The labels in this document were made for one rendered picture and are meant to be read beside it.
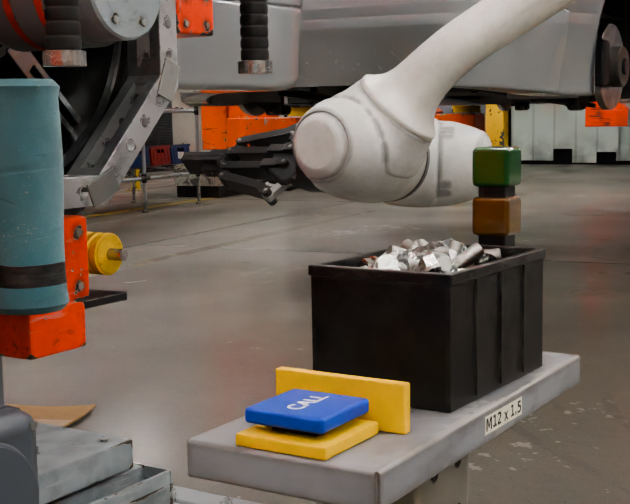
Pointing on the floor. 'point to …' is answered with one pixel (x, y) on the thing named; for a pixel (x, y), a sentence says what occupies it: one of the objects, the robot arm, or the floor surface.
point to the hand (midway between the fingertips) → (207, 162)
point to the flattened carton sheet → (63, 416)
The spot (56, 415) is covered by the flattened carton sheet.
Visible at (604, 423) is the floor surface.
